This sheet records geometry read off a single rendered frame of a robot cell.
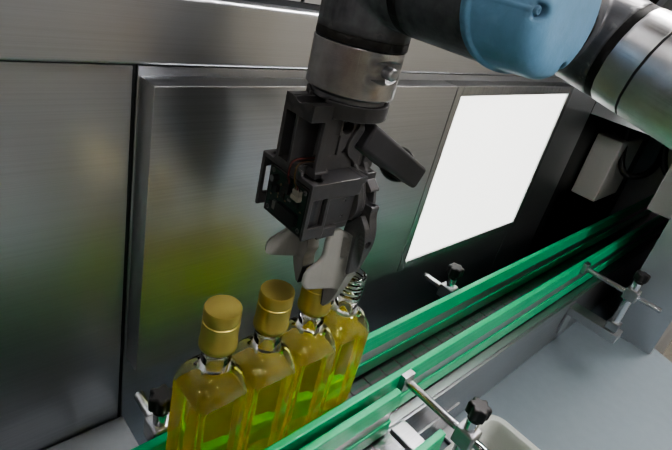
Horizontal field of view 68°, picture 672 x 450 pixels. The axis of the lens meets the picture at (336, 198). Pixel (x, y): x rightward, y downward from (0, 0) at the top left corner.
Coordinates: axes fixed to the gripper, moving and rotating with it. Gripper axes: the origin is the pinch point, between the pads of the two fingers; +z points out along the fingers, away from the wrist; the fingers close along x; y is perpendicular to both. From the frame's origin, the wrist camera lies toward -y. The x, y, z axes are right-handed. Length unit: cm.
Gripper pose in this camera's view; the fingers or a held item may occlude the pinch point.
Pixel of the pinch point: (319, 279)
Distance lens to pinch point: 52.6
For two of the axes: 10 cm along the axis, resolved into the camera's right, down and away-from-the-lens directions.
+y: -7.3, 1.5, -6.6
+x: 6.4, 4.6, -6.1
